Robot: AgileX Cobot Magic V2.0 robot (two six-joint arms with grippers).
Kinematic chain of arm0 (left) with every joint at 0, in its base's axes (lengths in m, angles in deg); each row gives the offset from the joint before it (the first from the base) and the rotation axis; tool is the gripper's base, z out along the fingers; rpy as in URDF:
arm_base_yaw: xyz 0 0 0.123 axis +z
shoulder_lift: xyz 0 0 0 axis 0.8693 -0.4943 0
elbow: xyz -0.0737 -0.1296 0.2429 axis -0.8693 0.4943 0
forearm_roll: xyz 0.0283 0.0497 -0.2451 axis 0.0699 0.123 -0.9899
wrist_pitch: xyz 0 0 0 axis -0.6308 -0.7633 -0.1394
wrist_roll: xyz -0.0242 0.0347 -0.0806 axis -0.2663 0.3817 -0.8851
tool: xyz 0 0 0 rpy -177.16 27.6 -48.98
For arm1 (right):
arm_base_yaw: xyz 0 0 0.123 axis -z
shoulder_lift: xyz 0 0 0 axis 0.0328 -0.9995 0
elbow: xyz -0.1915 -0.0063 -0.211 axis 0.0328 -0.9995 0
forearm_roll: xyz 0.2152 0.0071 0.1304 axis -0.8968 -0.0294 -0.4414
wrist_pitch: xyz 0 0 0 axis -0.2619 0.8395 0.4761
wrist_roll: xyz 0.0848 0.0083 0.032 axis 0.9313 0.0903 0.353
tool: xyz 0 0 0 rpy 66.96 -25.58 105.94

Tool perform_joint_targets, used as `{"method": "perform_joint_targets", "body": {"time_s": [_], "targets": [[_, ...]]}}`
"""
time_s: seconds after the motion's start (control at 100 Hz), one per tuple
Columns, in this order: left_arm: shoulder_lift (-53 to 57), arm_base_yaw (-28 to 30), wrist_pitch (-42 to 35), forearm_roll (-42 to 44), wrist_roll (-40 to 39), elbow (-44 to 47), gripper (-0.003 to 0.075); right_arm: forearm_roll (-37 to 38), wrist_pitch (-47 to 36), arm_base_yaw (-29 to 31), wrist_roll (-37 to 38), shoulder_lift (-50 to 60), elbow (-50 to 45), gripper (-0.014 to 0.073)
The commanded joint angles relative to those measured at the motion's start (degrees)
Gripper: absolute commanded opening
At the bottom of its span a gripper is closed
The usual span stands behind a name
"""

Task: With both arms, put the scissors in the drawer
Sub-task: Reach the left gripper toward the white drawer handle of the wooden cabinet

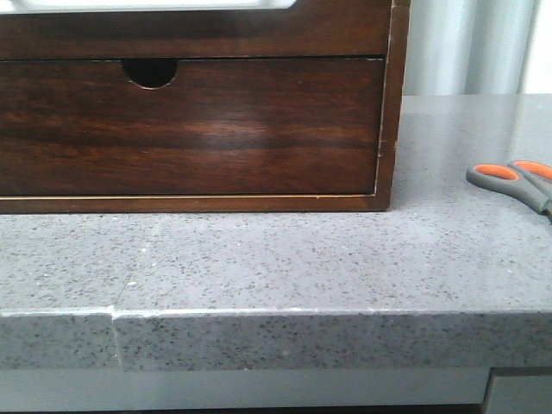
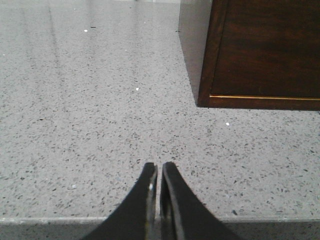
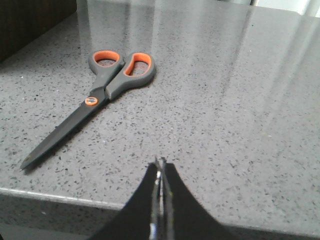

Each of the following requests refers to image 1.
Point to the dark wooden drawer cabinet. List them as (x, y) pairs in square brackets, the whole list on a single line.
[(155, 73)]

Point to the grey orange handled scissors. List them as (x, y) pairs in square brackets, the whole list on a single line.
[(525, 180)]

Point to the wooden drawer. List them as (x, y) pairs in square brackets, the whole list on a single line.
[(308, 28), (300, 126)]

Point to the grey cabinet under counter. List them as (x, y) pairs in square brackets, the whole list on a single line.
[(498, 390)]

